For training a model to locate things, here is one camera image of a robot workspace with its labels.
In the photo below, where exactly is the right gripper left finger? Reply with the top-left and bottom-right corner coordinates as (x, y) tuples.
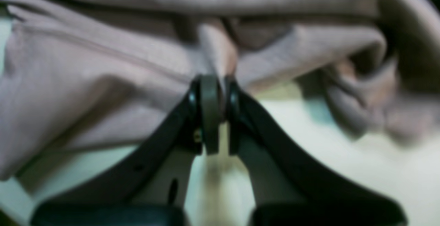
(31, 75), (222, 226)

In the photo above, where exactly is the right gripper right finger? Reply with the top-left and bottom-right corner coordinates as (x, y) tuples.
(225, 76), (408, 226)

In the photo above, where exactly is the mauve pink t-shirt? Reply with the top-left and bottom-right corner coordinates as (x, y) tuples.
(1, 0), (439, 180)

